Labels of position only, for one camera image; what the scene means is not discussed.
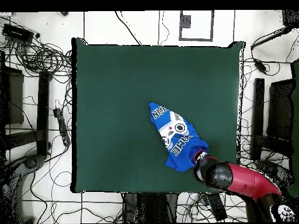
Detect blue printed t-shirt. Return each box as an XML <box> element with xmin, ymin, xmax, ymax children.
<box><xmin>148</xmin><ymin>101</ymin><xmax>209</xmax><ymax>173</ymax></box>

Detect black flat panel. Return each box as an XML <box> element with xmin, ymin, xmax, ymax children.
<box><xmin>266</xmin><ymin>78</ymin><xmax>295</xmax><ymax>141</ymax></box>
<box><xmin>0</xmin><ymin>66</ymin><xmax>25</xmax><ymax>125</ymax></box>

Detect dark green table cloth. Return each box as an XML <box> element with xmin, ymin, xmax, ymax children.
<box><xmin>71</xmin><ymin>37</ymin><xmax>245</xmax><ymax>196</ymax></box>

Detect black power strip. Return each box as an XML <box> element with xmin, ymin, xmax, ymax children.
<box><xmin>53</xmin><ymin>107</ymin><xmax>71</xmax><ymax>147</ymax></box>
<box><xmin>199</xmin><ymin>193</ymin><xmax>228</xmax><ymax>222</ymax></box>

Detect black stand bar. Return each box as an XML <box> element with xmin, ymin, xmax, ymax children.
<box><xmin>250</xmin><ymin>78</ymin><xmax>266</xmax><ymax>161</ymax></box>
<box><xmin>36</xmin><ymin>70</ymin><xmax>53</xmax><ymax>156</ymax></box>

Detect dark grey square patch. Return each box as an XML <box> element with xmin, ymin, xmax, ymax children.
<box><xmin>180</xmin><ymin>14</ymin><xmax>192</xmax><ymax>29</ymax></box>

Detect grey chair base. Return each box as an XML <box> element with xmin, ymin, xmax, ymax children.
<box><xmin>255</xmin><ymin>159</ymin><xmax>294</xmax><ymax>187</ymax></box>
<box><xmin>23</xmin><ymin>153</ymin><xmax>46</xmax><ymax>170</ymax></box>

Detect black power adapter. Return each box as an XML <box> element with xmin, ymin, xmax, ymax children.
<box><xmin>253</xmin><ymin>58</ymin><xmax>267</xmax><ymax>74</ymax></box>

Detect black rod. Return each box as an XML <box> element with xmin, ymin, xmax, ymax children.
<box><xmin>250</xmin><ymin>26</ymin><xmax>293</xmax><ymax>51</ymax></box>

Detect black box device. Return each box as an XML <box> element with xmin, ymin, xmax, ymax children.
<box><xmin>2</xmin><ymin>23</ymin><xmax>35</xmax><ymax>43</ymax></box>

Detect black speckled box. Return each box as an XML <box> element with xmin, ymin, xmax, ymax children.
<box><xmin>281</xmin><ymin>9</ymin><xmax>299</xmax><ymax>27</ymax></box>

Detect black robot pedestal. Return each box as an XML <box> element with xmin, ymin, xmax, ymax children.
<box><xmin>123</xmin><ymin>192</ymin><xmax>179</xmax><ymax>224</ymax></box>

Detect grey square floor frame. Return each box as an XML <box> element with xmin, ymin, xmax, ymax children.
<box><xmin>178</xmin><ymin>9</ymin><xmax>214</xmax><ymax>43</ymax></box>

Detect coiled black cables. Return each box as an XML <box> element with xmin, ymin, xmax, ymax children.
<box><xmin>13</xmin><ymin>41</ymin><xmax>73</xmax><ymax>76</ymax></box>

